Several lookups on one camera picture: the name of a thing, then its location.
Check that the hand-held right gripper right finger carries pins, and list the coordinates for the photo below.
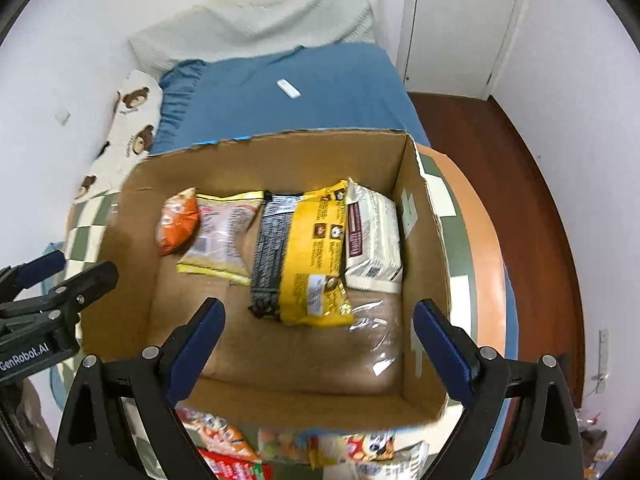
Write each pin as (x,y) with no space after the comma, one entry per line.
(445,355)

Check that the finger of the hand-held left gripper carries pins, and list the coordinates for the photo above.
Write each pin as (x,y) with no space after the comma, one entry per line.
(37,267)
(87,280)

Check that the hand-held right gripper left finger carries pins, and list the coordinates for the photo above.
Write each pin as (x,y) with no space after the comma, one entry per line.
(200,350)

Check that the brown cardboard box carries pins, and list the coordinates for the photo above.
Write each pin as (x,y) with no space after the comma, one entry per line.
(275,355)

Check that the orange white snack packet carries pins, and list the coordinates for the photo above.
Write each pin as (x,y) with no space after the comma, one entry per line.
(220,435)

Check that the red snack packet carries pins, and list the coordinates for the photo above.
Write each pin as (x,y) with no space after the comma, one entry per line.
(235,467)

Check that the yellow mushroom print snack packet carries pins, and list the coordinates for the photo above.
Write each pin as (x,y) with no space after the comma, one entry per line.
(325,452)

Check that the green white checkered blanket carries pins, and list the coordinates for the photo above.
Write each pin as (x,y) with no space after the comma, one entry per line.
(85,240)

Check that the clear plastic wrapper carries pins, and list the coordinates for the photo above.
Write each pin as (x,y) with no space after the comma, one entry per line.
(377,332)

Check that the orange mushroom print snack packet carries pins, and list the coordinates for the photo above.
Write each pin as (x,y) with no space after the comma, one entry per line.
(175,225)

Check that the white blue snack packet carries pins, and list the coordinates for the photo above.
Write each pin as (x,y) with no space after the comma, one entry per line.
(407,460)

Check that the clear yellow-edged snack packet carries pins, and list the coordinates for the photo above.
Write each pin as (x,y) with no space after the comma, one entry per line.
(220,240)

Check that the black snack packet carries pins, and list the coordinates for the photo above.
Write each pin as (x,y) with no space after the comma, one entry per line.
(267,260)

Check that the bear print pillow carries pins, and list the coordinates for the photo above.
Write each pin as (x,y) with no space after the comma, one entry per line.
(132,125)

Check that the white remote control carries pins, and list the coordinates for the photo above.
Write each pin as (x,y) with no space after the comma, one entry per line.
(288,89)

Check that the grey white pillow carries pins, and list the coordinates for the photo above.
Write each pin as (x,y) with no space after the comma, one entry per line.
(250,25)

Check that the white door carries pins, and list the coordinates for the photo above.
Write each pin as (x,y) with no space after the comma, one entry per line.
(460,25)

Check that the white wall socket with plug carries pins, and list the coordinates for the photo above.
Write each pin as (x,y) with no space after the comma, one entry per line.
(603,340)

